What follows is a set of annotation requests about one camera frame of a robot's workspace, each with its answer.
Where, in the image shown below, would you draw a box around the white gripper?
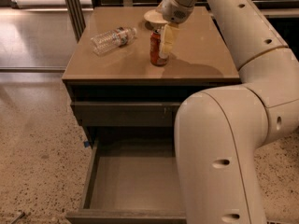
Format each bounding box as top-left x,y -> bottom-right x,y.
158,0 -> 191,59

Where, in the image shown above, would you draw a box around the orange soda can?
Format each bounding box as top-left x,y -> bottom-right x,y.
149,29 -> 168,66

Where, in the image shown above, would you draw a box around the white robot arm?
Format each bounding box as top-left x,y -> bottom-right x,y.
158,0 -> 299,224

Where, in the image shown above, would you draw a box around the grey drawer cabinet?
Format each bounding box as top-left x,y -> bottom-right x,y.
63,7 -> 239,144

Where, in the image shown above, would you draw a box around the closed grey top drawer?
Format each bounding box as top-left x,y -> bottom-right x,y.
71,101 -> 180,127

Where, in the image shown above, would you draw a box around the open grey middle drawer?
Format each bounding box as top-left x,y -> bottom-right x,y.
66,138 -> 186,224

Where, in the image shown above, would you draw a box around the white bowl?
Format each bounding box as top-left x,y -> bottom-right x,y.
144,9 -> 167,25

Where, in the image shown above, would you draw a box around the clear plastic water bottle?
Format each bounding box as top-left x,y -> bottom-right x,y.
91,27 -> 137,56

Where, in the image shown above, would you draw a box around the blue tape piece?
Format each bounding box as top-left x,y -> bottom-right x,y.
83,141 -> 90,147

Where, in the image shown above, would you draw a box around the grey floor object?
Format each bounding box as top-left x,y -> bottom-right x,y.
10,212 -> 25,224

